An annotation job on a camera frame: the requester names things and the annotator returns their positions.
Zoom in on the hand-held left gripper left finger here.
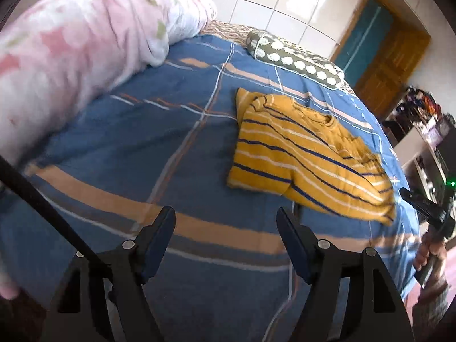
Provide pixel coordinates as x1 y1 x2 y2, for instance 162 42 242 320
46 206 177 342

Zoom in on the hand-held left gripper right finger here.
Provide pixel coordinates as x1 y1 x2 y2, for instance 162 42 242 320
276 207 416 342

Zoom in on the yellow striped shirt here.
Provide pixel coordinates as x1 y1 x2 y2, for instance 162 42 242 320
227 87 397 226

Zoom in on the person's right forearm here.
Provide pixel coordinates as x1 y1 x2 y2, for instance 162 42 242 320
411 278 450 342

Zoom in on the person's right hand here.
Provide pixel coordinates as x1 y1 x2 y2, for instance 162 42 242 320
413 232 447 302

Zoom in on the cluttered white shelf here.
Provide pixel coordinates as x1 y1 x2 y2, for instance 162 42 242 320
383 85 456 214

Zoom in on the blue plaid bed sheet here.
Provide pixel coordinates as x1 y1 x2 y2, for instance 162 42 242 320
0 33 421 342

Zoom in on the black pole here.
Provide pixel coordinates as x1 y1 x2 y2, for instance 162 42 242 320
0 155 107 278

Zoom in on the wooden door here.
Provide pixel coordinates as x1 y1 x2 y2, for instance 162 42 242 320
329 0 432 120

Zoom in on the green dotted pillow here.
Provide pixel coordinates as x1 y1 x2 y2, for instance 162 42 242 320
246 29 345 90

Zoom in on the pink floral quilt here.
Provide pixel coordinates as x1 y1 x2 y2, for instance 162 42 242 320
0 0 218 300

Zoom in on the woven bed mat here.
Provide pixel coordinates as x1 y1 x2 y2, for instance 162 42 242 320
203 19 255 48

